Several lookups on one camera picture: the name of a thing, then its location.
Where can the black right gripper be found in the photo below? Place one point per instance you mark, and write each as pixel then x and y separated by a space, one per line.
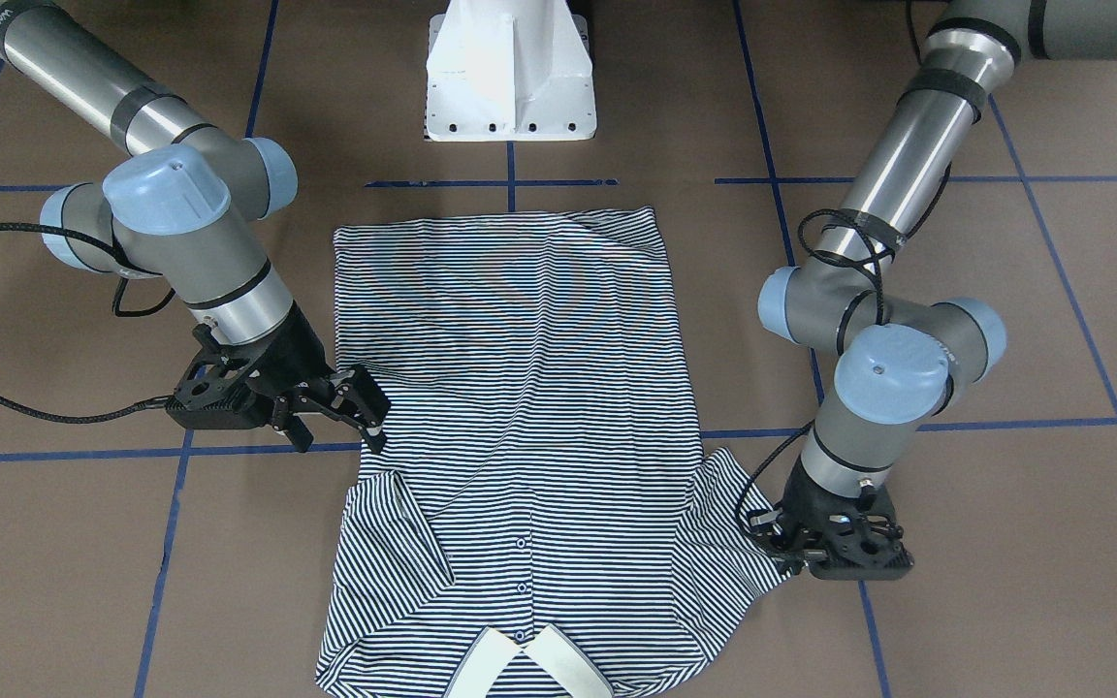
pixel 299 353

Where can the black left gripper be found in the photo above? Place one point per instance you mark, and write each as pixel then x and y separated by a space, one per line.
pixel 804 504

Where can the navy white striped polo shirt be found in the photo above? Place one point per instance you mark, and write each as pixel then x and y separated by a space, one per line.
pixel 543 520

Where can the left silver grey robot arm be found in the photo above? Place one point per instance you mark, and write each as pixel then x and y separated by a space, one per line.
pixel 897 362

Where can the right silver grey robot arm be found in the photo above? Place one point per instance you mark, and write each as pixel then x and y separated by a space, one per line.
pixel 180 207

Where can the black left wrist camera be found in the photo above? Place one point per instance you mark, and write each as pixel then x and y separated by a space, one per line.
pixel 863 558

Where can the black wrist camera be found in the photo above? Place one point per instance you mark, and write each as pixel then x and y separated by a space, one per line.
pixel 863 558
pixel 213 393

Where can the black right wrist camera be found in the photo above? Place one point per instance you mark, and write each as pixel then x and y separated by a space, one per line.
pixel 213 393

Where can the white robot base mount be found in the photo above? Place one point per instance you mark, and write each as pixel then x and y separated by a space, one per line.
pixel 510 71

